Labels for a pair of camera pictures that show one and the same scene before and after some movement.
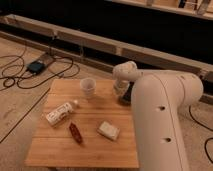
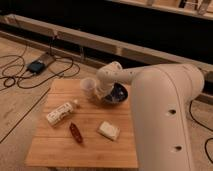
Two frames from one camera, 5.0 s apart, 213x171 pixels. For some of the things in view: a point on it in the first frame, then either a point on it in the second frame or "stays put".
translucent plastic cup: (87, 86) stays put
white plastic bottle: (60, 112) stays put
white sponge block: (108, 130) stays put
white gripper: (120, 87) → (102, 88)
